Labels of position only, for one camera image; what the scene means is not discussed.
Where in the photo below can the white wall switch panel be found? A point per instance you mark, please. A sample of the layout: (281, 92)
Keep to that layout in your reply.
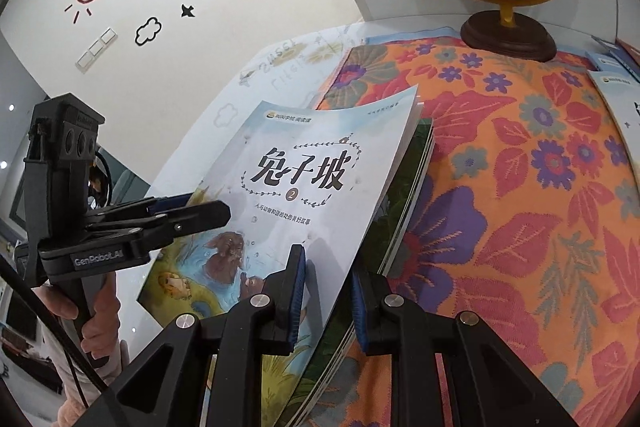
(97, 48)

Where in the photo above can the person's left hand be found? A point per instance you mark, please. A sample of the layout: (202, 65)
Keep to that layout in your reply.
(57, 304)

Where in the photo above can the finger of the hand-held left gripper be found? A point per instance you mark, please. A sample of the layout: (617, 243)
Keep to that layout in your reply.
(200, 213)
(165, 202)

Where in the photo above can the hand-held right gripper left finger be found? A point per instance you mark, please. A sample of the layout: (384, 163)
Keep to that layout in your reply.
(298, 292)

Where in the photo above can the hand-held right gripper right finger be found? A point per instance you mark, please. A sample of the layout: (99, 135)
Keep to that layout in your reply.
(359, 312)

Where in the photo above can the orange floral table cloth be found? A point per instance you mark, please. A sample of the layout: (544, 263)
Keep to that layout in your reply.
(500, 187)

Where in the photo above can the pale blue illustrated storybook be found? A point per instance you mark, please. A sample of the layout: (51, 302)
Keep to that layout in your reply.
(597, 60)
(615, 97)
(310, 142)

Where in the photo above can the black cloud wall decal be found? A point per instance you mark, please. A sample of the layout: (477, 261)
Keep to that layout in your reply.
(148, 31)

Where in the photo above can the dark blue book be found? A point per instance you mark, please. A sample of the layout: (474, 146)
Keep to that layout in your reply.
(625, 62)

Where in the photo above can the green caterpillar cover book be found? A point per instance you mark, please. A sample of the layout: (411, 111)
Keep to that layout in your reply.
(412, 167)

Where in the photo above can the black bird wall decal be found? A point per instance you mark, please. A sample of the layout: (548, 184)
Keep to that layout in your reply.
(188, 10)

